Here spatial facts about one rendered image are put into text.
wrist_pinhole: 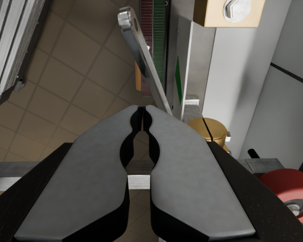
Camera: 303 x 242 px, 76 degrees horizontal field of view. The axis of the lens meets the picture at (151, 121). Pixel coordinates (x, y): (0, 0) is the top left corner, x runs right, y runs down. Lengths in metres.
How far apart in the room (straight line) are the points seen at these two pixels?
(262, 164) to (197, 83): 0.18
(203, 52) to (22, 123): 1.28
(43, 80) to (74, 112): 0.25
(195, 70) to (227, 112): 0.20
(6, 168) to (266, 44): 0.52
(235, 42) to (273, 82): 0.12
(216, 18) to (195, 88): 0.21
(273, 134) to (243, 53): 0.19
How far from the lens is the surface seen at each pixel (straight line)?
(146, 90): 0.38
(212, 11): 0.20
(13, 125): 1.52
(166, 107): 0.17
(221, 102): 0.51
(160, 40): 0.35
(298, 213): 0.32
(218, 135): 0.24
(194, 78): 0.38
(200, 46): 0.36
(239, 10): 0.19
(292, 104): 0.46
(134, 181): 0.29
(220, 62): 0.47
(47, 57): 1.20
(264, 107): 0.53
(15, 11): 0.95
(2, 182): 0.35
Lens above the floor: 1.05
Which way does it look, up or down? 57 degrees down
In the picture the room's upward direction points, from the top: 178 degrees clockwise
